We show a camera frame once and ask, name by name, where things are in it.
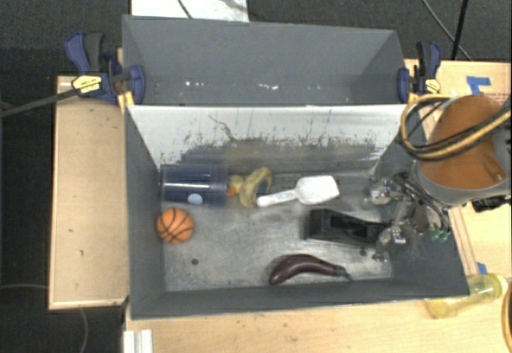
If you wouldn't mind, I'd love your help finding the grey metal bin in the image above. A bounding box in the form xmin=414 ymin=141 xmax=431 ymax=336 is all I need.
xmin=121 ymin=14 xmax=471 ymax=320

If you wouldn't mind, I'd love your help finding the brown cardboard board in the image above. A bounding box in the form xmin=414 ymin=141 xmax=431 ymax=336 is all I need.
xmin=402 ymin=58 xmax=512 ymax=288

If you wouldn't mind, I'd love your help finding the dark blue cylindrical container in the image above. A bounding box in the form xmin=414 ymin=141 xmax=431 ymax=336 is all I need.
xmin=159 ymin=164 xmax=230 ymax=208

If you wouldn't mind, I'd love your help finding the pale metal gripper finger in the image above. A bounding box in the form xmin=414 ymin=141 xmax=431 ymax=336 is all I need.
xmin=373 ymin=224 xmax=406 ymax=263
xmin=362 ymin=177 xmax=398 ymax=207

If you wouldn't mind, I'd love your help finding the clear yellow plastic bottle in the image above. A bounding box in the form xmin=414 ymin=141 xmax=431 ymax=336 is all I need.
xmin=425 ymin=272 xmax=510 ymax=320

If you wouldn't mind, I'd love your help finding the pale wood board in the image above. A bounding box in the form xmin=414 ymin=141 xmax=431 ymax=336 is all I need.
xmin=48 ymin=74 xmax=131 ymax=311

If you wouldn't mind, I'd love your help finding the orange toy basketball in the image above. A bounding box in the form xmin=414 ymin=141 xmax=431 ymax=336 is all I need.
xmin=155 ymin=207 xmax=196 ymax=245

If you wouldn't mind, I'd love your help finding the white plastic scoop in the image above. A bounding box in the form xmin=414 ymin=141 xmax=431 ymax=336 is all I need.
xmin=255 ymin=175 xmax=342 ymax=209

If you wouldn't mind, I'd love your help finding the black tape dispenser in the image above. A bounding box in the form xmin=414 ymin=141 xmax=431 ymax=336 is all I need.
xmin=301 ymin=207 xmax=387 ymax=245

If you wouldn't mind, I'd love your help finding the purple toy eggplant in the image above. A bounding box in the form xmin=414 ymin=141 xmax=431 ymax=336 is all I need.
xmin=267 ymin=254 xmax=354 ymax=287

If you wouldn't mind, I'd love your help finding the yellow rubber duck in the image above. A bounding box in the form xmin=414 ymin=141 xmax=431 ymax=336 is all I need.
xmin=226 ymin=166 xmax=274 ymax=209

